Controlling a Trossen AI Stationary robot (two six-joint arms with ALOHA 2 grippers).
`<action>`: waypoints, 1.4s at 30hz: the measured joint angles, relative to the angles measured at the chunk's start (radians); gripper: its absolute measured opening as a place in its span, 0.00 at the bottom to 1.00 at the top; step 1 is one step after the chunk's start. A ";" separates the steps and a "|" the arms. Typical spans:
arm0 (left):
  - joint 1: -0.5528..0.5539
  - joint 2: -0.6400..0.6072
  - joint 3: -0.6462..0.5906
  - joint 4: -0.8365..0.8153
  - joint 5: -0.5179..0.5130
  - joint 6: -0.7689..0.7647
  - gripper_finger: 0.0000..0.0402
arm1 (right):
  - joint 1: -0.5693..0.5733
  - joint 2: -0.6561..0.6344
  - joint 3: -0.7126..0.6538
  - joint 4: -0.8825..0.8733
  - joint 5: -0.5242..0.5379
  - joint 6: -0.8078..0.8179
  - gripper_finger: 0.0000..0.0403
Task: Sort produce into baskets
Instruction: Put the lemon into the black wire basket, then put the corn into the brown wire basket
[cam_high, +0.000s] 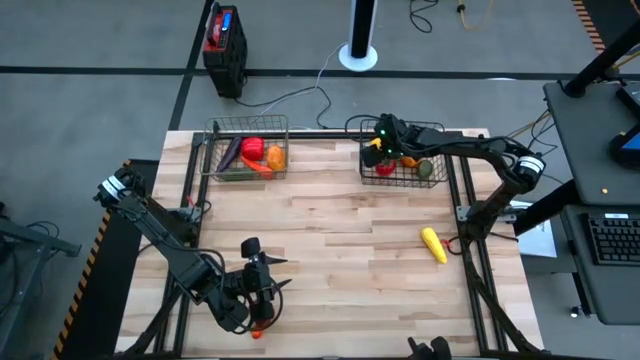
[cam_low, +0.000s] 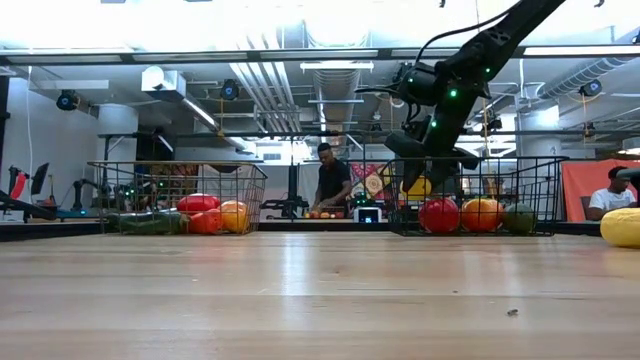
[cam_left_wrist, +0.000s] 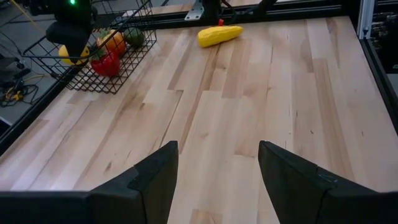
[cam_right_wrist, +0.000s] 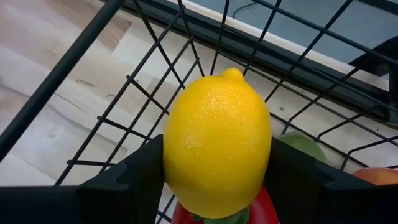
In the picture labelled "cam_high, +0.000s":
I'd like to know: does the orange carrot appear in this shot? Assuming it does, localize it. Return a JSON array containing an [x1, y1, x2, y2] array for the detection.
[[240, 155, 275, 180]]

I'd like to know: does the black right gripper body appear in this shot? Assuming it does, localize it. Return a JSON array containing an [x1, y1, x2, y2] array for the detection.
[[374, 113, 419, 161]]

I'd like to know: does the dark grey desk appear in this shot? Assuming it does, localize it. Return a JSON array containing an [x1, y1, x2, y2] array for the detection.
[[543, 79, 640, 207]]

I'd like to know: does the purple eggplant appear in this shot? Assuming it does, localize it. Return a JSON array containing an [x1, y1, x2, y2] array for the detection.
[[216, 135, 243, 174]]

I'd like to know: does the yellow cable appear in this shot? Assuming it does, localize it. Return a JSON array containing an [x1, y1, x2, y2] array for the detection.
[[504, 110, 552, 141], [455, 0, 496, 31]]

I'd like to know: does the black cable loop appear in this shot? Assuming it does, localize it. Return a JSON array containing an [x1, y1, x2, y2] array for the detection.
[[408, 0, 434, 35]]

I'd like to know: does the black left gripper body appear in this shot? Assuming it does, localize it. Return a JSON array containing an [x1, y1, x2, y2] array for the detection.
[[227, 237, 277, 304]]

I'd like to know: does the white power cable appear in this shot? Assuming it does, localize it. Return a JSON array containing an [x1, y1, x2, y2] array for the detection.
[[259, 42, 347, 117]]

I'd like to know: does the black hazard-striped floor mat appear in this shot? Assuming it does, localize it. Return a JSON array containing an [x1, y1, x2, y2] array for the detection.
[[571, 0, 640, 55], [51, 159, 151, 360]]

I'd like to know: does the black aluminium table frame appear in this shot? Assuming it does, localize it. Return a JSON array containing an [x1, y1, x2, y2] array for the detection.
[[117, 130, 546, 360]]

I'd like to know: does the black floor cable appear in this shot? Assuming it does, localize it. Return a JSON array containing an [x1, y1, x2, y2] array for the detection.
[[233, 85, 334, 130]]

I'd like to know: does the black keyboard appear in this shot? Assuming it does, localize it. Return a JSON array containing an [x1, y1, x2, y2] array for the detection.
[[585, 212, 640, 267]]

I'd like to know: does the red black toolbox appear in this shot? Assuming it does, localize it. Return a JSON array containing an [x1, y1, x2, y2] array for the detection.
[[202, 3, 249, 99]]

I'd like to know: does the bronze wire basket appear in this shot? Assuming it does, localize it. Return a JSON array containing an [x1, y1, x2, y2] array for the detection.
[[199, 113, 290, 183]]

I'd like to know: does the black wire basket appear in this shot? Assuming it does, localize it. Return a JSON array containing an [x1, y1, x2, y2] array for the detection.
[[358, 117, 450, 189]]

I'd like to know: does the grey metal stand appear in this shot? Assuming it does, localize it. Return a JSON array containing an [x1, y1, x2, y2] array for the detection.
[[0, 199, 82, 360]]

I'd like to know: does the yellow corn cob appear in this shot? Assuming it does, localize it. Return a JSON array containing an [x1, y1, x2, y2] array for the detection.
[[420, 226, 449, 265]]

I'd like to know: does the red bell pepper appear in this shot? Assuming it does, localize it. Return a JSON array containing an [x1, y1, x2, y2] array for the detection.
[[240, 137, 266, 162]]

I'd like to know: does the black monitor blue screen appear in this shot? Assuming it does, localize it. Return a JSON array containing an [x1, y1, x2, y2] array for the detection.
[[608, 82, 640, 170]]

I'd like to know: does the orange yellow potato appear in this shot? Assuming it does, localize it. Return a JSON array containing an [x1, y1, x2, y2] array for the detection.
[[265, 144, 287, 172]]

